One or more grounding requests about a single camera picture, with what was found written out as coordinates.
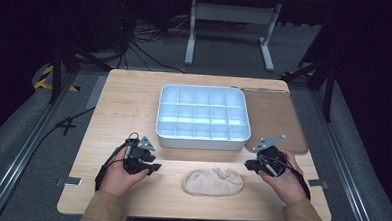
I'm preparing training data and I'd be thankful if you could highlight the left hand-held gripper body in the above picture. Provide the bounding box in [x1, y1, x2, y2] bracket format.
[122, 134, 158, 177]

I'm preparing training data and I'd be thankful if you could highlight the white divided storage box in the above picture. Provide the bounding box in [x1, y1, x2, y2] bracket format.
[153, 83, 254, 153]

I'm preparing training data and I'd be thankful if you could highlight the person's right hand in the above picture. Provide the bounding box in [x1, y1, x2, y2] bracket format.
[256, 149, 310, 206]

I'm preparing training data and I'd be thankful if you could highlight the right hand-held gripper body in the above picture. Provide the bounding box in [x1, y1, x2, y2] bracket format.
[250, 133, 289, 179]

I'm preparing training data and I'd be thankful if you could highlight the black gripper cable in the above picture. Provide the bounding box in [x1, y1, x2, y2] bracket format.
[93, 130, 141, 194]
[258, 154, 313, 201]

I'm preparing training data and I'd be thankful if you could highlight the white metal table frame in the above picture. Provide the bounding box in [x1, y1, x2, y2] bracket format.
[184, 0, 284, 73]

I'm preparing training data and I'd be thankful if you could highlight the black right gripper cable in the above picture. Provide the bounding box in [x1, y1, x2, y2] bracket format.
[258, 154, 313, 201]

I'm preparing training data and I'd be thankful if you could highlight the aluminium floor rail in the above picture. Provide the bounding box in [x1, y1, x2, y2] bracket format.
[0, 69, 80, 221]
[302, 89, 386, 221]

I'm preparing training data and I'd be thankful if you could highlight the bundle of black floor cables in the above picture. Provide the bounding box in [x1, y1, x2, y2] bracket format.
[114, 0, 191, 75]

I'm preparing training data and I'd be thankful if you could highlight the grey metal bracket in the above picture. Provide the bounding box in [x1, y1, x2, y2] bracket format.
[56, 175, 83, 188]
[307, 178, 329, 189]

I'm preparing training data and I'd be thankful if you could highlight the black floor cable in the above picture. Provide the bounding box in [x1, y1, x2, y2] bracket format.
[28, 103, 97, 164]

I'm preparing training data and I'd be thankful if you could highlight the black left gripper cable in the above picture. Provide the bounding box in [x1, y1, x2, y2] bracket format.
[93, 130, 141, 194]

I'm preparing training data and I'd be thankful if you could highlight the black metal stand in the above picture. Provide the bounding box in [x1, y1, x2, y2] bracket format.
[279, 55, 338, 124]
[48, 38, 115, 108]

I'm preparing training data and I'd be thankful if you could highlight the beige sock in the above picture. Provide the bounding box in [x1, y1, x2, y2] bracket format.
[180, 166, 245, 199]

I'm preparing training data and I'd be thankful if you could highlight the yellow black hazard tape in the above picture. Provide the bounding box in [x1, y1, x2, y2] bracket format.
[34, 63, 82, 93]

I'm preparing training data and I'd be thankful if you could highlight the person's left hand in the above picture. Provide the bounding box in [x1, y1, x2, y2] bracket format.
[98, 145, 152, 200]

